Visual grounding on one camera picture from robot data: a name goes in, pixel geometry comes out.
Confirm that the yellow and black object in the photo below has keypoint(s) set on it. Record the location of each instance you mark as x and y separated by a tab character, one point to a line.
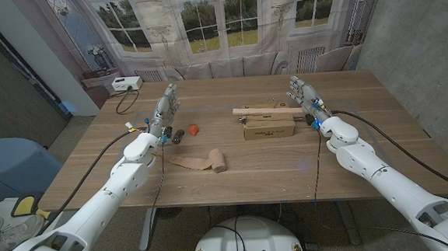
25	205

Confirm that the white power strip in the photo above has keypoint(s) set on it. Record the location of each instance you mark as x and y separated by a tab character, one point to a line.
126	83

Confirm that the grey table leg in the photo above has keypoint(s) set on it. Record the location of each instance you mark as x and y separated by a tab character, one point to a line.
348	223
147	227

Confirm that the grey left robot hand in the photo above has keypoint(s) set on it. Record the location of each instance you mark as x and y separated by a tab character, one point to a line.
162	107

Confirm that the wooden stick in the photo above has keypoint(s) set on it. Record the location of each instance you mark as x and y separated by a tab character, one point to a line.
262	110

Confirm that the black toy car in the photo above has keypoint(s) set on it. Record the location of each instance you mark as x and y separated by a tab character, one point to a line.
178	137

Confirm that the blue-grey upholstered seat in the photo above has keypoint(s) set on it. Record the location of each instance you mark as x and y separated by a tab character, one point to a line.
12	165

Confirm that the brown cardboard box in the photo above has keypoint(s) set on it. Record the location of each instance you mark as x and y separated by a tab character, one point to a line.
269	129

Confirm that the printed window backdrop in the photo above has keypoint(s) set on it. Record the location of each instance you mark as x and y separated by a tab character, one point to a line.
218	24

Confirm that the beige elastic arm wrap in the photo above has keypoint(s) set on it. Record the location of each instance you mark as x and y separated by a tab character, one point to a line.
217	160

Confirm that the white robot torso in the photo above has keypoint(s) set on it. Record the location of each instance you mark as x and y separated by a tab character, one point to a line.
248	237

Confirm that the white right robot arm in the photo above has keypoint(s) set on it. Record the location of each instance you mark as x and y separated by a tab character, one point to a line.
370	163

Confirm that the white sneakers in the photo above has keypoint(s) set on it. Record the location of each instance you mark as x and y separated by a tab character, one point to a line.
12	233

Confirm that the red toy strawberry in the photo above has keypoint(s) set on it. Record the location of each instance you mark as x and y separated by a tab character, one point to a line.
193	130

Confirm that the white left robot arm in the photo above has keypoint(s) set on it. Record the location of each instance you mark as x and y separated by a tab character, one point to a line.
126	178

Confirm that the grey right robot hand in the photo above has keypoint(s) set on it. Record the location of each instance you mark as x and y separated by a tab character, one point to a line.
308	97

